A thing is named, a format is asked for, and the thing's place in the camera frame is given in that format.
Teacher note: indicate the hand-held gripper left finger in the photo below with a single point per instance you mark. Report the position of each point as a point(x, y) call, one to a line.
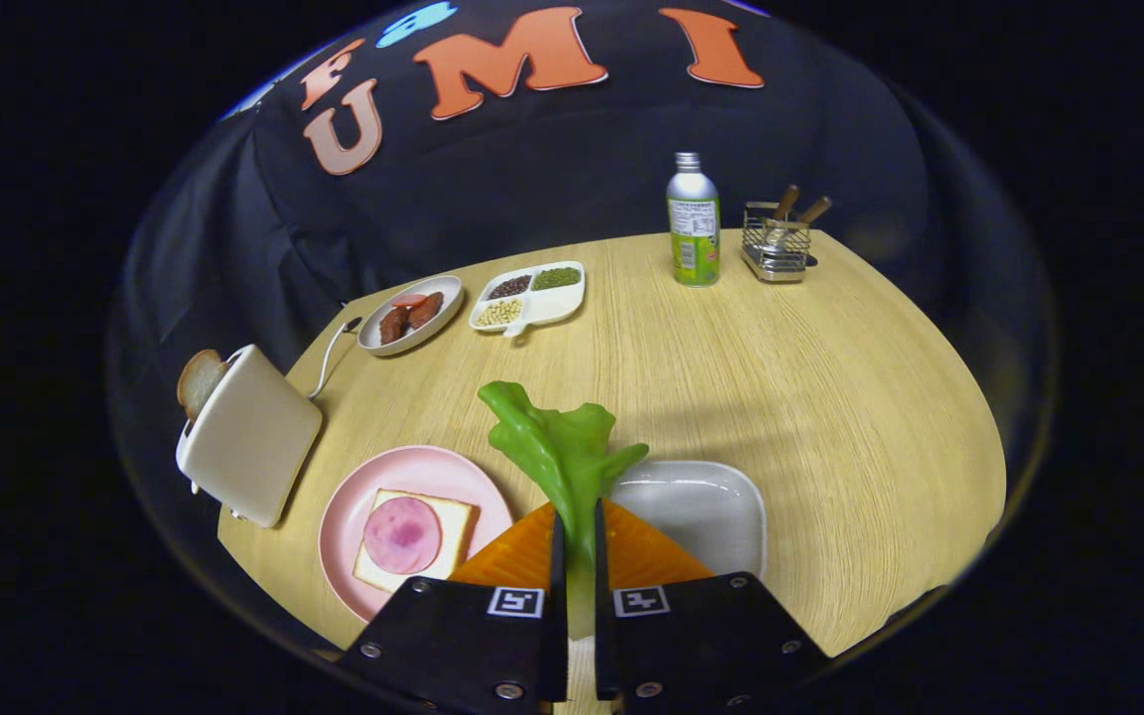
point(559, 645)

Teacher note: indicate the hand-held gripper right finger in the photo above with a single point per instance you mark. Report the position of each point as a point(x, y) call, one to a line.
point(604, 645)

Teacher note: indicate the green lettuce leaf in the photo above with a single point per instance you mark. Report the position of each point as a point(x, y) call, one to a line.
point(557, 447)

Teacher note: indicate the toasted bread slice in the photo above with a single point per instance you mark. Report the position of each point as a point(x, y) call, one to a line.
point(197, 382)

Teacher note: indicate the white bread slice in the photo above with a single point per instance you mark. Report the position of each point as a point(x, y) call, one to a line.
point(455, 521)

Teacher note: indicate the white square plate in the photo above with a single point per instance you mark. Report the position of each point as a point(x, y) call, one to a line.
point(701, 506)

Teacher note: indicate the pink ham slice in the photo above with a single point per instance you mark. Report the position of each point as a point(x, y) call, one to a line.
point(401, 536)

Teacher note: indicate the pink round plate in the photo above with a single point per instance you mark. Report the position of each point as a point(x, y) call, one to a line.
point(413, 469)

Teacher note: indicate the pile of yellow beans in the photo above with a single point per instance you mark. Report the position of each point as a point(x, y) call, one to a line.
point(500, 313)

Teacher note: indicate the white divided dish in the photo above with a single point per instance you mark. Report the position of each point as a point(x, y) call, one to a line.
point(557, 304)

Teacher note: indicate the brown meat piece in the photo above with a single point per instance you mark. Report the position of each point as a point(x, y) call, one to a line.
point(393, 326)
point(425, 311)

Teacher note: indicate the pile of dark beans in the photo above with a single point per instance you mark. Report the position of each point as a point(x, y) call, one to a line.
point(510, 287)

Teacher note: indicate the pile of green beans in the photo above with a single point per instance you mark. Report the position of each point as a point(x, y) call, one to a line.
point(556, 278)

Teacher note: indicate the white toaster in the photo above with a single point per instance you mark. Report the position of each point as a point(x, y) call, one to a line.
point(249, 437)

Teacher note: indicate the white round plate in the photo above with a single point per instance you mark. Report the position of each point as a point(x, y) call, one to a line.
point(447, 289)

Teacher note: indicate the red sausage slice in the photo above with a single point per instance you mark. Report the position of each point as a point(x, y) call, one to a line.
point(409, 300)

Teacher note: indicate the green and silver bottle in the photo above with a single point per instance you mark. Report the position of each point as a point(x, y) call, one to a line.
point(693, 238)

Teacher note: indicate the black backdrop cloth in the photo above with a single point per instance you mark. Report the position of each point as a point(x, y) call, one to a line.
point(552, 179)

